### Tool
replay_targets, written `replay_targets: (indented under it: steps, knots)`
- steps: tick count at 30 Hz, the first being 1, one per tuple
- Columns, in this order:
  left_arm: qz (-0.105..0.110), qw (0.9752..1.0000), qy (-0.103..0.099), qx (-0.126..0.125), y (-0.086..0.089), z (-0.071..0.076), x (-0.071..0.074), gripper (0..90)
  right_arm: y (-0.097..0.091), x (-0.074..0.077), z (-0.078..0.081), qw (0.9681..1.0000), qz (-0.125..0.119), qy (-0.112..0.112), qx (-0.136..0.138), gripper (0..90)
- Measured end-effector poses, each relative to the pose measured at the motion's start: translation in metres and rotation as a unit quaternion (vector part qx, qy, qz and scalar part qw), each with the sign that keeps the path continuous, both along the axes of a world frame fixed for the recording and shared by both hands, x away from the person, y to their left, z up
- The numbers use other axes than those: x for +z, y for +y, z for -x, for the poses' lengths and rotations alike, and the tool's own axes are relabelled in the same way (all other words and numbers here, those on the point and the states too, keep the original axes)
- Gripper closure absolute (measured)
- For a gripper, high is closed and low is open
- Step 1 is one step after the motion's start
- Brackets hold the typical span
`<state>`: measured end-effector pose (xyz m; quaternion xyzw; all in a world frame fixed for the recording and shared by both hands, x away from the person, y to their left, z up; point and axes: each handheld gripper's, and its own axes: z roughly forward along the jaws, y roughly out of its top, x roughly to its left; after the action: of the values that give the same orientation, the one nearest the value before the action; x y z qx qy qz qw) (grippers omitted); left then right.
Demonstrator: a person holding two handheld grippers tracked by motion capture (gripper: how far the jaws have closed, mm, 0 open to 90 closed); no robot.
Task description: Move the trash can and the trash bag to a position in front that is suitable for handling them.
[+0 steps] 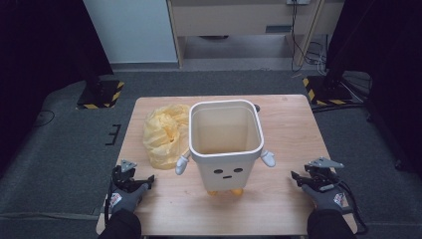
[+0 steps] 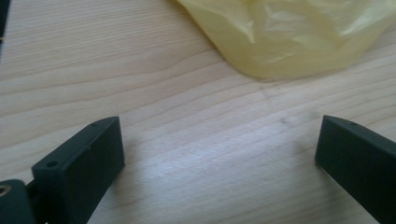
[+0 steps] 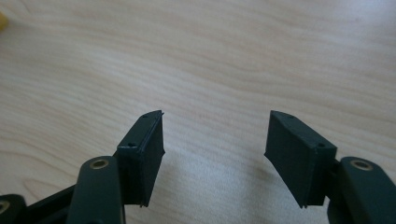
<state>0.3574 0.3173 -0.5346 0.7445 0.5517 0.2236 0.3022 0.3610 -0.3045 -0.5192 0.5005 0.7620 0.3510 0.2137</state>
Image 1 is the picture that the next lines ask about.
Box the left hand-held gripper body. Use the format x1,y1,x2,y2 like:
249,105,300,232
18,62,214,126
111,159,147,193

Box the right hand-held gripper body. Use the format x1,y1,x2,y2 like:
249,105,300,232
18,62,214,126
304,156,345,193

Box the yellow plastic bag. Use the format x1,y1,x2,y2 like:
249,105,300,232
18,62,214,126
142,104,192,171

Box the white trash bin with face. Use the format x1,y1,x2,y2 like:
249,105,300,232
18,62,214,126
174,99,277,197

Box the person's left hand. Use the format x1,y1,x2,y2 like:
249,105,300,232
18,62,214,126
107,183,149,215

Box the person's right hand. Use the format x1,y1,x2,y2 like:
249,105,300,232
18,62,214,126
301,184,347,213

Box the black striped stand base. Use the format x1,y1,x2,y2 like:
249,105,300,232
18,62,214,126
302,75,353,107
77,79,125,110

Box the black curtain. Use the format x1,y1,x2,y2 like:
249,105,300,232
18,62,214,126
325,0,422,175

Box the white cabinet panel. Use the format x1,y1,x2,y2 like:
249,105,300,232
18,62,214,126
83,0,179,65

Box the wooden desk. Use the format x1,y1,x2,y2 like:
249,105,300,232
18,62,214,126
167,0,346,68

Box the right hand-held gripper cable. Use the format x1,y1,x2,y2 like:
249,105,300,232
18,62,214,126
337,180,368,235

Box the thick black floor cable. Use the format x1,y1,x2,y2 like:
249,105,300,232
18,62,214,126
312,102,366,114

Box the thin black floor cable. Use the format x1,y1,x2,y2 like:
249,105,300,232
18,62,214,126
33,110,56,128

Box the hanging black cables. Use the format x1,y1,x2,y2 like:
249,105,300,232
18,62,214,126
290,3,328,75

